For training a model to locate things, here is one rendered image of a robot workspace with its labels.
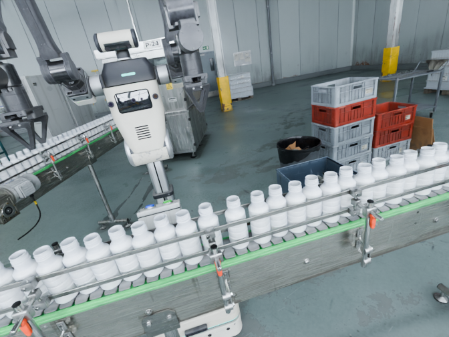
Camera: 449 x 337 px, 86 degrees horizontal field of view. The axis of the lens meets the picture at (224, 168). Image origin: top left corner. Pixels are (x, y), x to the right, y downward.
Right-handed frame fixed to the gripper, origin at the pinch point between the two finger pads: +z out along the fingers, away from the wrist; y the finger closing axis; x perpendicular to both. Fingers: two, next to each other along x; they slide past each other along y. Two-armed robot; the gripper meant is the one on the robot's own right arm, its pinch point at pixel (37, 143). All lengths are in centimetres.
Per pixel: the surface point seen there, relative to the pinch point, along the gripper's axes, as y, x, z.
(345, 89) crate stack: -158, 221, 34
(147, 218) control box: 2.9, 21.8, 29.8
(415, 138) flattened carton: -173, 344, 119
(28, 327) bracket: 27.2, -4.7, 34.7
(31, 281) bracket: 20.6, -4.2, 28.1
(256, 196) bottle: 17, 55, 23
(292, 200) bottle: 18, 65, 27
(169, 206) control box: 2.3, 29.2, 28.0
